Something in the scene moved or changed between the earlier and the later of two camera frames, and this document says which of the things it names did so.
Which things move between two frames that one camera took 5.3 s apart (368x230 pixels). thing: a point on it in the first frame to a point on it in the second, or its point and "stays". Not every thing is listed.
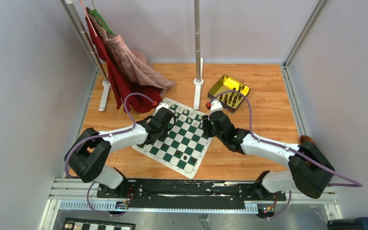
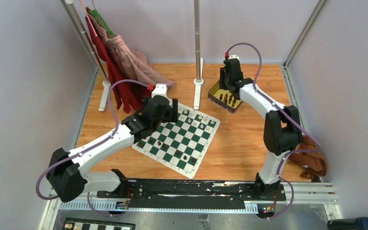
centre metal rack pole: (199, 81) stays
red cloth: (121, 84) stays
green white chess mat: (183, 149) stays
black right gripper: (206, 124) to (224, 73)
